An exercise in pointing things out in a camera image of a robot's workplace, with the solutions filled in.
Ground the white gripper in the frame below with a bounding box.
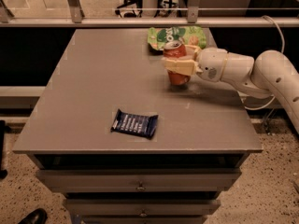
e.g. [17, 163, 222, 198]
[162, 45, 228, 82]

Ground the red coke can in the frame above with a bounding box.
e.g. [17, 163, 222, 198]
[164, 40, 191, 86]

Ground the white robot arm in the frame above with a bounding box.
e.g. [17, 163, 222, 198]
[163, 45, 299, 132]

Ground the green snack bag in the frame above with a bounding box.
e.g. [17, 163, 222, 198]
[148, 26, 206, 51]

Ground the metal railing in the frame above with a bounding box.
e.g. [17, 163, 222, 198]
[1, 0, 299, 28]

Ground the dark blue snack bar wrapper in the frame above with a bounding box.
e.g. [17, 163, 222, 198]
[110, 109, 158, 139]

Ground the grey drawer cabinet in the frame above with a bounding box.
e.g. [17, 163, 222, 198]
[14, 29, 262, 224]

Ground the upper grey drawer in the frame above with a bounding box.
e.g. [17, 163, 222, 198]
[36, 169, 241, 193]

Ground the grey drawer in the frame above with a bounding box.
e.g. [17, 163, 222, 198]
[36, 169, 241, 193]
[64, 199, 221, 217]

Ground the lower grey drawer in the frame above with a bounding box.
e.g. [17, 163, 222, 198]
[64, 199, 221, 217]

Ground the black shoe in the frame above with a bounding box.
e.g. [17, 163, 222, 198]
[18, 208, 48, 224]

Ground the white cable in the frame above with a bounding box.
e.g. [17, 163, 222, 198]
[242, 14, 286, 111]

